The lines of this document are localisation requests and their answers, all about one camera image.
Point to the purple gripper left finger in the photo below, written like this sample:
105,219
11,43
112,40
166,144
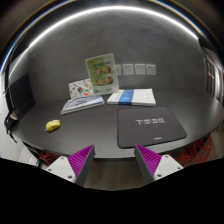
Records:
75,167

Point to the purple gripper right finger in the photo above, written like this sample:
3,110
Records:
154,166

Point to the black mouse pad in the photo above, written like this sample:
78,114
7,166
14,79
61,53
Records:
148,126

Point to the yellow computer mouse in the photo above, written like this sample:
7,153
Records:
52,125

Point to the striped grey book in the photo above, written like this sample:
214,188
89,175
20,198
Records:
77,104

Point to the white and blue book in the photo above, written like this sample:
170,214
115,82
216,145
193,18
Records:
137,97

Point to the small colourful food card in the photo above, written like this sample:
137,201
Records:
80,88

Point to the black monitor screen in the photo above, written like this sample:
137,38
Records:
21,96

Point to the green food poster card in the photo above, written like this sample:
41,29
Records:
101,71

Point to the red wire chair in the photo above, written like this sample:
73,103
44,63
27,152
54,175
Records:
197,152
47,157

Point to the white wall switch plate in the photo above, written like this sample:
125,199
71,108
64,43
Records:
128,69
140,69
150,69
118,69

